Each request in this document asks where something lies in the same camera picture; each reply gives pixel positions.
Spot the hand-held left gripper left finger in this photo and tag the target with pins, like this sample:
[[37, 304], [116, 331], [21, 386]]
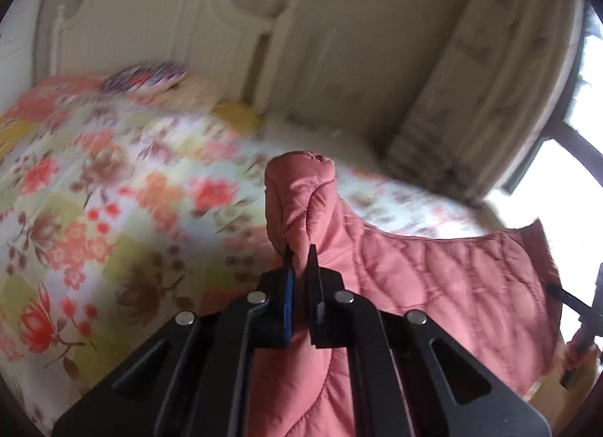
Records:
[[289, 310]]

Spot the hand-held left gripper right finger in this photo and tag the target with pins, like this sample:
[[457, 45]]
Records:
[[325, 314]]

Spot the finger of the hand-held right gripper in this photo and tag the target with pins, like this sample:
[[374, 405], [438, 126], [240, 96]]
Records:
[[570, 300]]

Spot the pink quilted jacket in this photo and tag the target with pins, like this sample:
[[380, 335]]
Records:
[[424, 286]]

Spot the person's right hand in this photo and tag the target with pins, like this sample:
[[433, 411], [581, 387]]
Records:
[[577, 354]]

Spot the dark framed window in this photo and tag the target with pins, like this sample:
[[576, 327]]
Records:
[[579, 140]]

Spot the floral bed sheet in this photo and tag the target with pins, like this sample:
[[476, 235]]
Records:
[[117, 206]]

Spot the yellow printed bed sheet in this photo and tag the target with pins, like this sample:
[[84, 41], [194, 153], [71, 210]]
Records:
[[235, 117]]

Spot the pale floral pillow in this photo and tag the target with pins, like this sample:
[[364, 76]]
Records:
[[198, 91]]

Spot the printed beige curtain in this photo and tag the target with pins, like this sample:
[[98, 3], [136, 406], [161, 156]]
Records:
[[494, 65]]

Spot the patterned round pillow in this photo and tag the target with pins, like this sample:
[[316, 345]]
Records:
[[146, 77]]

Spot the white wooden headboard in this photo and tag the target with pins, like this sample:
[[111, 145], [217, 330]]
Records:
[[165, 27]]

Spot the white wardrobe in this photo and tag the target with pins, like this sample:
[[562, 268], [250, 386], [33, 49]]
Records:
[[19, 41]]

